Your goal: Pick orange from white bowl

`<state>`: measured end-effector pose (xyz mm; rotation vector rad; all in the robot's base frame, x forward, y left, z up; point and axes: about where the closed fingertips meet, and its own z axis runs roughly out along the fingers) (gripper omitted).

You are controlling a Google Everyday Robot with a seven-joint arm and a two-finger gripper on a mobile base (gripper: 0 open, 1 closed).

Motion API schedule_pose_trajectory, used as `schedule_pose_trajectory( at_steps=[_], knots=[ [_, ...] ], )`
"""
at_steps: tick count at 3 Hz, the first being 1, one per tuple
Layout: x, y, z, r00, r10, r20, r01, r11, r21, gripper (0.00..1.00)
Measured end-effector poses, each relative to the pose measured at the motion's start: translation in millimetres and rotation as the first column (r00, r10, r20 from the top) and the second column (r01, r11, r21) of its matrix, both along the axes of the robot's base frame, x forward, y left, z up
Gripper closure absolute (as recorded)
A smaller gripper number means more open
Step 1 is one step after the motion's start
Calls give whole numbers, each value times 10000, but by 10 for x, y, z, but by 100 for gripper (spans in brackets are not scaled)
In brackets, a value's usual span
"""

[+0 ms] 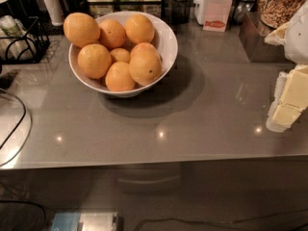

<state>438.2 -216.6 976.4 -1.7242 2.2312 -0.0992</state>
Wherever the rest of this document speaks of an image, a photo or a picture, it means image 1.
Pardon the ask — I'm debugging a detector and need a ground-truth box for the steel container box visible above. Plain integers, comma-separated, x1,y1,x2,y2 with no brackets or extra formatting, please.
239,12,289,64

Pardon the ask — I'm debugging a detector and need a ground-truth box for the orange at back right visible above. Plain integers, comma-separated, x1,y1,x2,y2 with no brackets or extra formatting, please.
124,13,155,44

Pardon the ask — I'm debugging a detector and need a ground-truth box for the tray of nuts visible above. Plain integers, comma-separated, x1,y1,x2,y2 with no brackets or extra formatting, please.
258,0,306,29

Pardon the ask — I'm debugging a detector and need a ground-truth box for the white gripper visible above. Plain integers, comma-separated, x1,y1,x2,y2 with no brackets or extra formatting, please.
265,0,308,133

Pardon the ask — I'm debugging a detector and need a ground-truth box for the orange at back middle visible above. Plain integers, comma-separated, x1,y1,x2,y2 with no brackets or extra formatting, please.
98,19,126,49

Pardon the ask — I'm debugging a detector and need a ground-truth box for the small orange in centre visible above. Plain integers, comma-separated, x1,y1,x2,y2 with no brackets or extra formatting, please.
110,48,130,63

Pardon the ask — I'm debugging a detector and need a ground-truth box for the black cable on left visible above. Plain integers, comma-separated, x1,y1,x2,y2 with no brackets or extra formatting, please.
0,88,33,167

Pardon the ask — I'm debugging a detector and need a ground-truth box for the white paper cup stack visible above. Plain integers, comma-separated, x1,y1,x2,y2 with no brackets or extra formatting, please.
43,0,64,26

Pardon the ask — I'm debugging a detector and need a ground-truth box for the orange at front middle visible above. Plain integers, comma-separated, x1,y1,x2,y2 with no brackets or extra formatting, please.
105,62,136,92

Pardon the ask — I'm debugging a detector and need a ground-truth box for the large orange on bowl rim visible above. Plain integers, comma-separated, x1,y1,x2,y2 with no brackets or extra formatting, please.
64,13,100,48

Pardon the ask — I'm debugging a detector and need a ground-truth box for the white napkin dispenser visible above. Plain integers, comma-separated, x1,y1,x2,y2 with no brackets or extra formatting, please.
193,0,233,32

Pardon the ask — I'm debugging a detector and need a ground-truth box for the orange at front left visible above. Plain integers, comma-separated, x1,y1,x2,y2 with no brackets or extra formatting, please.
77,43,112,79

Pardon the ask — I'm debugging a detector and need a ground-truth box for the metal serving spoon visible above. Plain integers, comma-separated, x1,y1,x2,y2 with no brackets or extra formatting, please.
233,0,255,23

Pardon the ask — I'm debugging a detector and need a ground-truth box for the orange behind front right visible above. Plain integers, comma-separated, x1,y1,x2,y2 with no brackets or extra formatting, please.
130,42,159,57

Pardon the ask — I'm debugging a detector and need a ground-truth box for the tea bag organiser box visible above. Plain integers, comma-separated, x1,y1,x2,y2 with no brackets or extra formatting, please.
87,0,165,17

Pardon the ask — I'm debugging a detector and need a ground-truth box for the black mesh cup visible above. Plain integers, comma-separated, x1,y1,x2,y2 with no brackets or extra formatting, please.
171,0,192,25

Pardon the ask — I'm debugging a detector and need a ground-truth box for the white ceramic bowl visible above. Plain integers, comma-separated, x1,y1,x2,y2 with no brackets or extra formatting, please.
68,13,178,98

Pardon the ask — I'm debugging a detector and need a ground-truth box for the black wire rack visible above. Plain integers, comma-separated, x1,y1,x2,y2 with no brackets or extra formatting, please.
0,15,50,64

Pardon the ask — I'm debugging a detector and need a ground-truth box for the large orange at front right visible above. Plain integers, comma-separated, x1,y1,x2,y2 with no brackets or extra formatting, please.
129,51,162,86

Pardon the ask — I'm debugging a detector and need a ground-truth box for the blue and silver device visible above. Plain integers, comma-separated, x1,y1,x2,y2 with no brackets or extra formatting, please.
50,212,122,231

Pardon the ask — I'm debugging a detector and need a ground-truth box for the black cable on floor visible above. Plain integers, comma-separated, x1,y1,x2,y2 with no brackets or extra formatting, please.
132,209,308,231

